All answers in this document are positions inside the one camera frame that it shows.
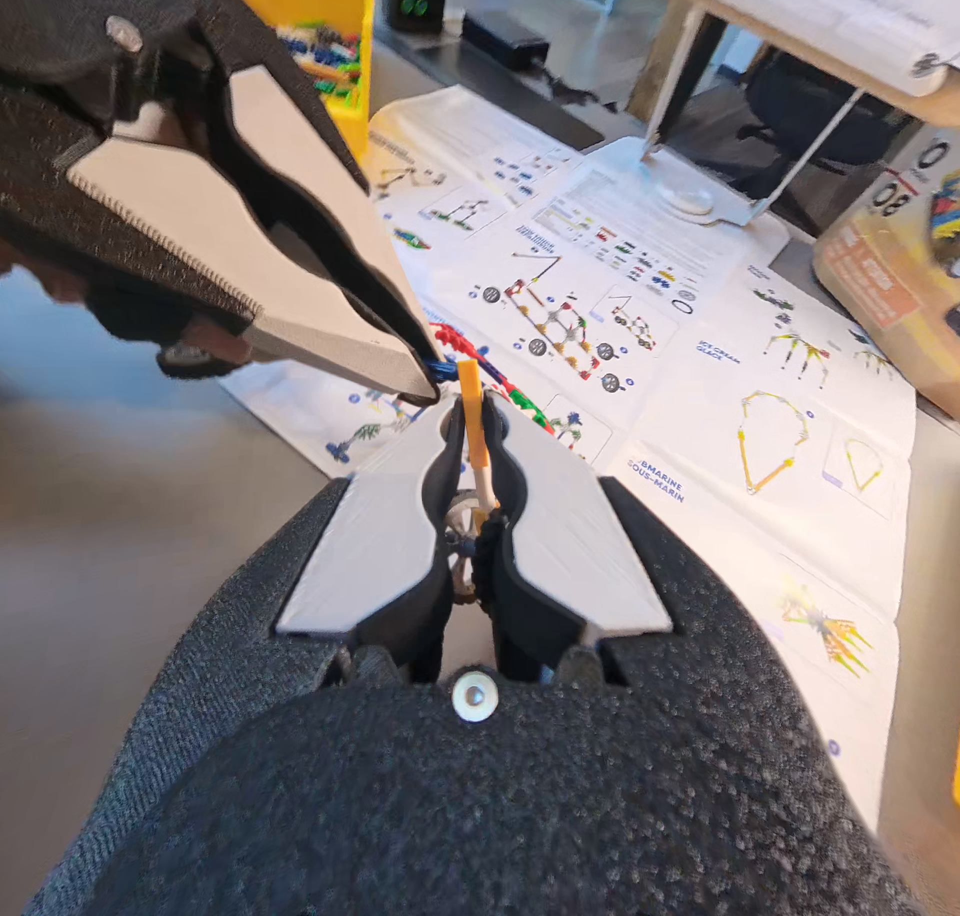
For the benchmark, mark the white instruction sheet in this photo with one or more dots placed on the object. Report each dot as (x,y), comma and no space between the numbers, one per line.
(705,451)

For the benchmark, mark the person's left hand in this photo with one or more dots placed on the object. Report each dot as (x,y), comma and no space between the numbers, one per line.
(218,352)

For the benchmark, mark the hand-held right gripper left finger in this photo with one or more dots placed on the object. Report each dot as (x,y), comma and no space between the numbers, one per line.
(360,564)

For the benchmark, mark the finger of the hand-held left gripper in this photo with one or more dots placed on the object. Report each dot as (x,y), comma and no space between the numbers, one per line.
(308,174)
(225,241)

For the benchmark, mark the black office chair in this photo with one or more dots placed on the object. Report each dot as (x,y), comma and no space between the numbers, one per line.
(818,106)

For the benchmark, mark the wooden clipboard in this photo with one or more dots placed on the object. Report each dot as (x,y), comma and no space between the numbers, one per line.
(780,24)

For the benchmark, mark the colourful construction toy model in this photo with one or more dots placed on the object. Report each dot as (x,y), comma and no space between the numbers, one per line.
(474,399)

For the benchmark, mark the toy packaging bag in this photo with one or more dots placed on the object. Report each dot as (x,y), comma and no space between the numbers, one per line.
(885,279)

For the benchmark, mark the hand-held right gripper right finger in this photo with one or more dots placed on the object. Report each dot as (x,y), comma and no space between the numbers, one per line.
(593,564)

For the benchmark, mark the black power adapter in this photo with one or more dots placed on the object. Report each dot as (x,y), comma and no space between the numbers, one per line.
(506,39)

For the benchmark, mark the pile of loose toy pieces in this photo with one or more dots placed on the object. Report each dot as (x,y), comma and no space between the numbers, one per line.
(323,54)

